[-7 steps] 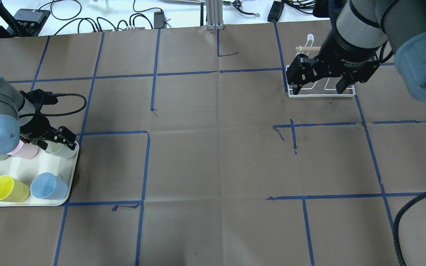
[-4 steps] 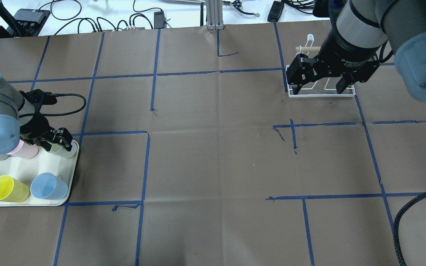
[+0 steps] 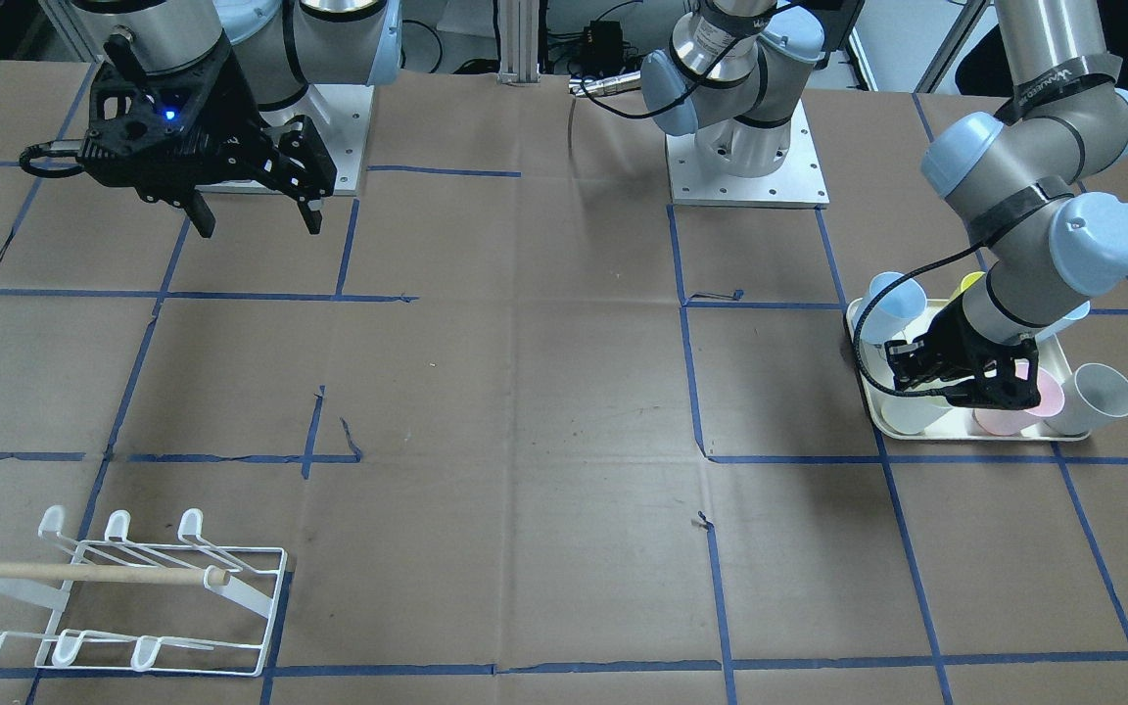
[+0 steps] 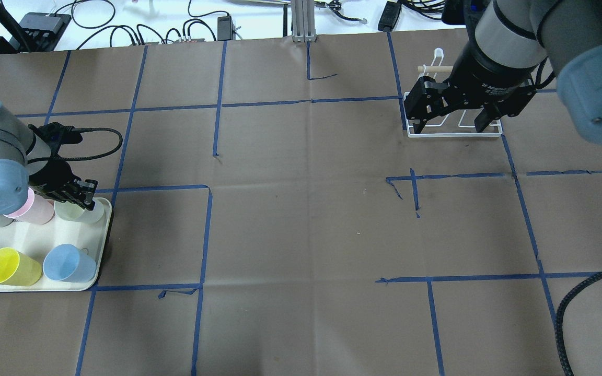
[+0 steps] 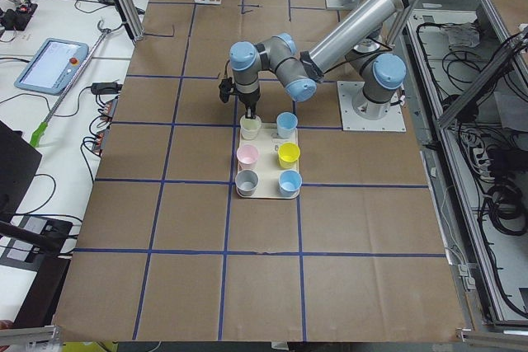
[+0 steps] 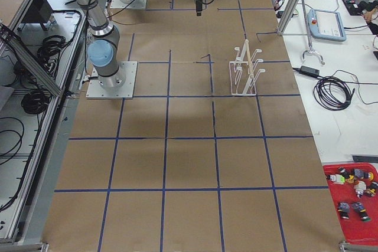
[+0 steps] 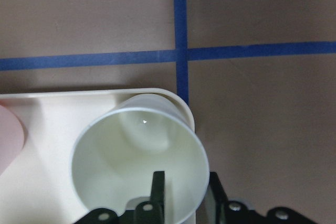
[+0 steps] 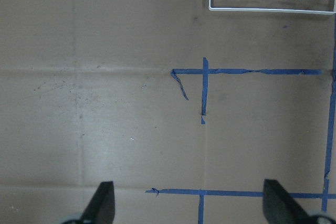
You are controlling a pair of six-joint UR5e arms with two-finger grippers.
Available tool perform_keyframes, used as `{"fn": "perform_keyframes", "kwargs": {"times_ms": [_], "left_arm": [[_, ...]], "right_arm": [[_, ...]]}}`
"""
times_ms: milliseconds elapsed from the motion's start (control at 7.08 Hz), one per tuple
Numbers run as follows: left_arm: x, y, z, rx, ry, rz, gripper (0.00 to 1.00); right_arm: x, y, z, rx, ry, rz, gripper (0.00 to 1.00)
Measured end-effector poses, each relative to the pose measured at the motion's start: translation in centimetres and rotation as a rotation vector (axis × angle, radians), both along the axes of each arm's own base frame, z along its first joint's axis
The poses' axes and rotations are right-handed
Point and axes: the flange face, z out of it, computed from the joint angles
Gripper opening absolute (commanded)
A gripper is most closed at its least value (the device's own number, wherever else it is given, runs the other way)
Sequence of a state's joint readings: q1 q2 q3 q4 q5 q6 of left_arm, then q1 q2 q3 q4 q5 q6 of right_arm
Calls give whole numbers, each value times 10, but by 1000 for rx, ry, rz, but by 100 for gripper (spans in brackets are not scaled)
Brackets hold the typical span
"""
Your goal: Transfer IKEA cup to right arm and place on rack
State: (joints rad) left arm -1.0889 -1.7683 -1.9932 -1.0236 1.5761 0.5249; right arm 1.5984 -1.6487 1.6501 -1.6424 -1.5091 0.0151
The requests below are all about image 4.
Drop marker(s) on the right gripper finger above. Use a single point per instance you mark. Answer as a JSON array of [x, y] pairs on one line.
[[428, 100], [495, 111]]

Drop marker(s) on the white wire cup rack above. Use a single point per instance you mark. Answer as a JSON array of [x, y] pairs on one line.
[[459, 124]]

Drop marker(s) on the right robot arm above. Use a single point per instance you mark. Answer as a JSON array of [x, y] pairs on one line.
[[506, 41]]

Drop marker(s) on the pink ikea cup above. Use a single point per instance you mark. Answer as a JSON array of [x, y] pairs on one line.
[[36, 210]]

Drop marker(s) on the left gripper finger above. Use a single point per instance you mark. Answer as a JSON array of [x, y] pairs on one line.
[[84, 193]]

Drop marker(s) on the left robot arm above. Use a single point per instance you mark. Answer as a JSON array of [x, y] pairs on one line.
[[17, 147]]

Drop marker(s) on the white ikea cup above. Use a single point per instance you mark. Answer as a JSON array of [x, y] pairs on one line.
[[74, 213]]

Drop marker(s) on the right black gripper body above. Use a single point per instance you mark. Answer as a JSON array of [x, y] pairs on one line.
[[489, 74]]

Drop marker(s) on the cream plastic tray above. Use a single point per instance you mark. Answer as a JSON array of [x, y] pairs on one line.
[[37, 241]]

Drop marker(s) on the light blue ikea cup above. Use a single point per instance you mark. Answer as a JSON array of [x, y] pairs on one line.
[[67, 263]]

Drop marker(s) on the aluminium frame post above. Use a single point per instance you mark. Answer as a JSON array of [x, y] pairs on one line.
[[303, 21]]

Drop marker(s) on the yellow ikea cup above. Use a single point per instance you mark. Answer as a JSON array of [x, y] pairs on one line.
[[17, 269]]

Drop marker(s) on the black power adapter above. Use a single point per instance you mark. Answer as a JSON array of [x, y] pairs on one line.
[[389, 16]]

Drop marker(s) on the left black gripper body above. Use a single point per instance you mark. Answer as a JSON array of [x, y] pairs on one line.
[[53, 177]]

